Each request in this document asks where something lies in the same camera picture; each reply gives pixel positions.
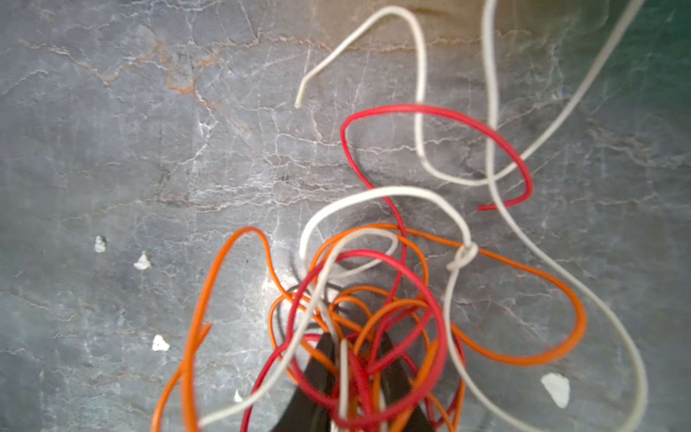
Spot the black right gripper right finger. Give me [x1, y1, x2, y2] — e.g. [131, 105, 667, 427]
[381, 351, 434, 432]

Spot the orange cable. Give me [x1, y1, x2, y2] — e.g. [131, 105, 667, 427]
[150, 222, 588, 432]

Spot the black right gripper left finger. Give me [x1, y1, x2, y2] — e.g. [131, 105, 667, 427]
[269, 331, 338, 432]

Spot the red cable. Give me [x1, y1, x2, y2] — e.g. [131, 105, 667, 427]
[239, 103, 534, 432]

